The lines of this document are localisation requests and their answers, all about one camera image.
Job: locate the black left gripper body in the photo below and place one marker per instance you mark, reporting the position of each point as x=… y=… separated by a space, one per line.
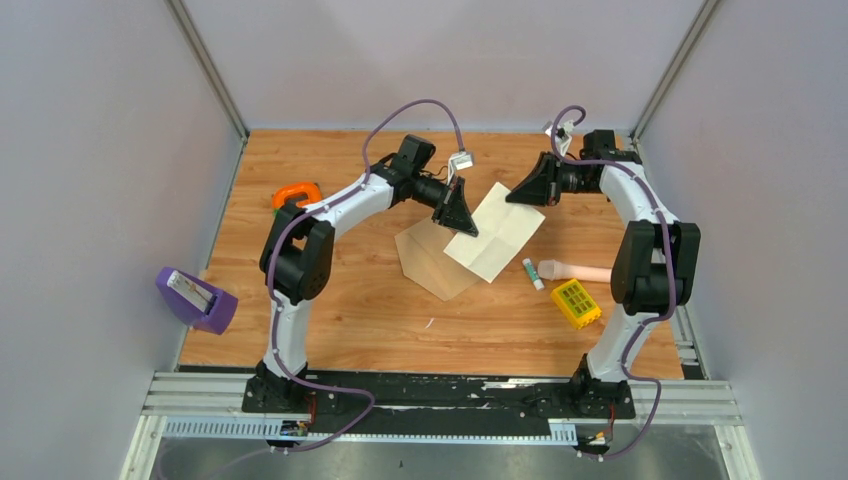
x=428 y=191

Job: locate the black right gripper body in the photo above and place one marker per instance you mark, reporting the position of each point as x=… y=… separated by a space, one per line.
x=569 y=179

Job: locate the lined letter paper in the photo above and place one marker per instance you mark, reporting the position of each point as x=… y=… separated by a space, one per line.
x=504 y=229

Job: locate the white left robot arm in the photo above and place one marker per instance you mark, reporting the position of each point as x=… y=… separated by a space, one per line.
x=298 y=254

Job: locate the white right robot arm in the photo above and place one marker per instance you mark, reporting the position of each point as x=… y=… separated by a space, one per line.
x=654 y=269

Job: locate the tan paper envelope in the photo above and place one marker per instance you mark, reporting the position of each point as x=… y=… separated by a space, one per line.
x=420 y=252

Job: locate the pink toy microphone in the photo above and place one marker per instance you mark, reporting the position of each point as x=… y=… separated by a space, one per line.
x=555 y=270

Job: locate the white green glue stick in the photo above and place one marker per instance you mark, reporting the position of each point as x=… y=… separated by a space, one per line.
x=533 y=274

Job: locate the yellow building block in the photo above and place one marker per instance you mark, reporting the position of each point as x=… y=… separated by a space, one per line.
x=576 y=304

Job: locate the orange curved toy track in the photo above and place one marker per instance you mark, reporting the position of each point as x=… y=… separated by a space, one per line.
x=299 y=193

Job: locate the purple box with card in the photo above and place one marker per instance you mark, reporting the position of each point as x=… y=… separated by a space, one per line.
x=196 y=303

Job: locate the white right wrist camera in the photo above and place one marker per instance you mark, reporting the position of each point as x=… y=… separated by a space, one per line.
x=561 y=135

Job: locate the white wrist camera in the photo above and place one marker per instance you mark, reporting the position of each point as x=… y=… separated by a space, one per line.
x=561 y=135
x=461 y=160

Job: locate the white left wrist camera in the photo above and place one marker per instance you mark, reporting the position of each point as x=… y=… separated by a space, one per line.
x=461 y=160

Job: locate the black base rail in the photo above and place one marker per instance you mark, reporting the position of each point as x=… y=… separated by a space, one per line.
x=436 y=404

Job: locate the white slotted cable duct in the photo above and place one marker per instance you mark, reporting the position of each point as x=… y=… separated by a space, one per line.
x=559 y=434

